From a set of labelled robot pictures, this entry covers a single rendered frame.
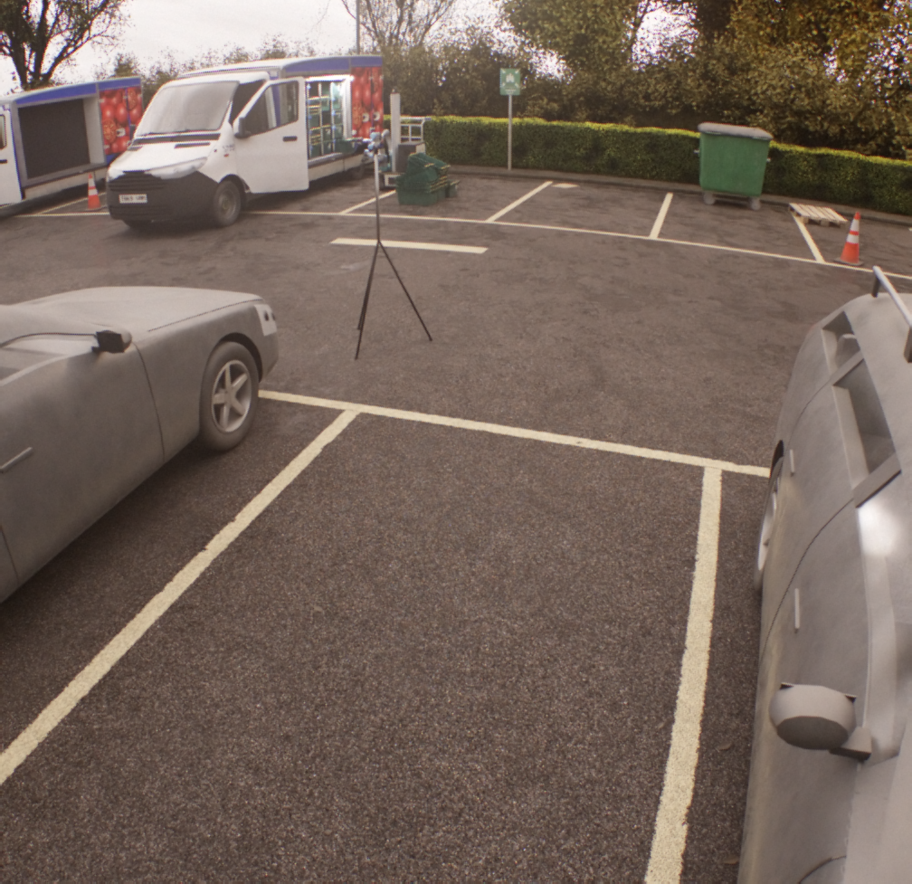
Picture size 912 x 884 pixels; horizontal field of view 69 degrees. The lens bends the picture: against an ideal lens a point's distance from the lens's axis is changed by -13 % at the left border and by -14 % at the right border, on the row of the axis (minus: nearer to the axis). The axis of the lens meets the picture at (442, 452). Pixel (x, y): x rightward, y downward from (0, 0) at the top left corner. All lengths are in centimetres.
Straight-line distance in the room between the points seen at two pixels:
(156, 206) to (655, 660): 942
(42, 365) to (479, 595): 220
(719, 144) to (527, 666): 1151
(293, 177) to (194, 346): 747
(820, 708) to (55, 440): 304
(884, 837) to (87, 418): 332
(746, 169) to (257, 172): 810
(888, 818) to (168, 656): 269
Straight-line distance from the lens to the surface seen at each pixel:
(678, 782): 278
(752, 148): 1369
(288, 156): 1145
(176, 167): 1098
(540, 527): 386
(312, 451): 457
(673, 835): 265
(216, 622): 340
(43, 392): 346
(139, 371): 387
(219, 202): 1145
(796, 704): 155
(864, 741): 165
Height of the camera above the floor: 217
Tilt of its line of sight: 29 degrees down
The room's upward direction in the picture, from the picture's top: straight up
